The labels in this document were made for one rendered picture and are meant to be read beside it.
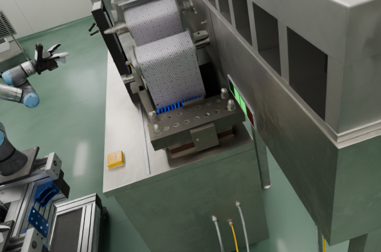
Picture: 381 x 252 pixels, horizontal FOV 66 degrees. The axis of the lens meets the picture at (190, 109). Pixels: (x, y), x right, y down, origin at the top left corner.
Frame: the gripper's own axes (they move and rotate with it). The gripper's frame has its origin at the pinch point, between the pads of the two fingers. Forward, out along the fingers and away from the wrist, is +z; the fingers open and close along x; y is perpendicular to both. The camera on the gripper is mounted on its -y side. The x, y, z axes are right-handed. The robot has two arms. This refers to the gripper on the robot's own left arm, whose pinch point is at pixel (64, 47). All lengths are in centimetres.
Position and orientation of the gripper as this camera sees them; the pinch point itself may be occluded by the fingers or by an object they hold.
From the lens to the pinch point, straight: 185.6
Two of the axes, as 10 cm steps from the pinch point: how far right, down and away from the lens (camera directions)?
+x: 6.1, 4.8, -6.3
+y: 1.6, 7.1, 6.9
